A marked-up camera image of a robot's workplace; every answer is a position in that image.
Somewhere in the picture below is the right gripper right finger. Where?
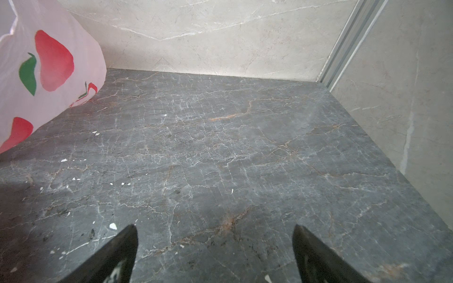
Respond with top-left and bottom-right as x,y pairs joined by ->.
292,225 -> 369,283

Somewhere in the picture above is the pink plastic fruit-print bag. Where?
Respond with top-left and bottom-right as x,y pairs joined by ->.
1,1 -> 107,152

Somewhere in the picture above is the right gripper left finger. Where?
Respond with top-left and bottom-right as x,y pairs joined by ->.
61,224 -> 139,283

